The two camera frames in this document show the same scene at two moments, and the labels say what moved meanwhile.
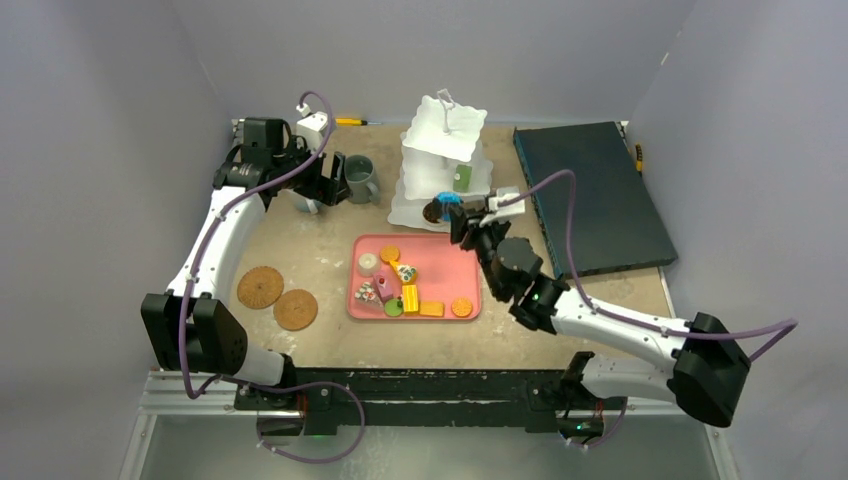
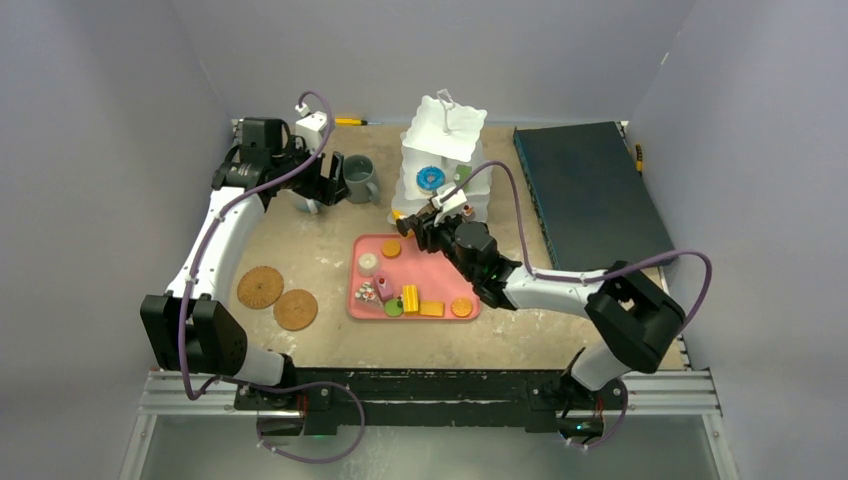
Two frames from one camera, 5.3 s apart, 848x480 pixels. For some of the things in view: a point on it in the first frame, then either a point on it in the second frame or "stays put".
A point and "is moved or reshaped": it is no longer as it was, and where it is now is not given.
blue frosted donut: [448, 198] is moved or reshaped
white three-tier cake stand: [441, 135] stays put
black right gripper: [469, 223] -> [429, 229]
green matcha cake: [462, 178] stays put
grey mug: [361, 179] stays put
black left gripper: [328, 190] stays put
